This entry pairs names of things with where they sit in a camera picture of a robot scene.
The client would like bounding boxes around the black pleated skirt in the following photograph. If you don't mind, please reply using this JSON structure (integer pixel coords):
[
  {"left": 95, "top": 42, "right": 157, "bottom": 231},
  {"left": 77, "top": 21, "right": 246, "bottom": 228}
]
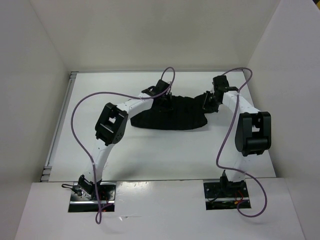
[{"left": 130, "top": 94, "right": 208, "bottom": 131}]

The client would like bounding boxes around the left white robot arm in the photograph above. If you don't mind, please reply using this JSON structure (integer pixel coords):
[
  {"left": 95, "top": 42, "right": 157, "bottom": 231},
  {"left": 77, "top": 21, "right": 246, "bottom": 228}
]
[{"left": 78, "top": 79, "right": 172, "bottom": 200}]

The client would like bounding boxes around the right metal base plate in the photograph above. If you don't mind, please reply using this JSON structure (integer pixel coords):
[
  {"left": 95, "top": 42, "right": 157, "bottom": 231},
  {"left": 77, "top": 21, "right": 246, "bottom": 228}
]
[{"left": 203, "top": 181, "right": 251, "bottom": 211}]

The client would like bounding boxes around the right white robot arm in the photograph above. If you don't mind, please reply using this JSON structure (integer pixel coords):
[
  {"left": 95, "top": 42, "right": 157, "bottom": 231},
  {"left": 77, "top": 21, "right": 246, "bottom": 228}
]
[{"left": 202, "top": 75, "right": 272, "bottom": 197}]

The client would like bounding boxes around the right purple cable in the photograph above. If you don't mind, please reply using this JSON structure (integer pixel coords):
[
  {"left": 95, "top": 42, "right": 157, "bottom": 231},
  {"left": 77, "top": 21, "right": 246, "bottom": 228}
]
[{"left": 215, "top": 67, "right": 268, "bottom": 218}]

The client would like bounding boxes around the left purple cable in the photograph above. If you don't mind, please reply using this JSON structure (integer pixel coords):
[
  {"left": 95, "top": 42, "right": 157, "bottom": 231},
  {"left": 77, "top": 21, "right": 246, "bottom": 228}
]
[{"left": 71, "top": 66, "right": 176, "bottom": 225}]

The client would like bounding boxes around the purple cable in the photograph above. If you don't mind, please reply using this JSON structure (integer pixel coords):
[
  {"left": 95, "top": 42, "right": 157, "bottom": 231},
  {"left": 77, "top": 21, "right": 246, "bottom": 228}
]
[
  {"left": 71, "top": 66, "right": 176, "bottom": 225},
  {"left": 215, "top": 67, "right": 268, "bottom": 218}
]

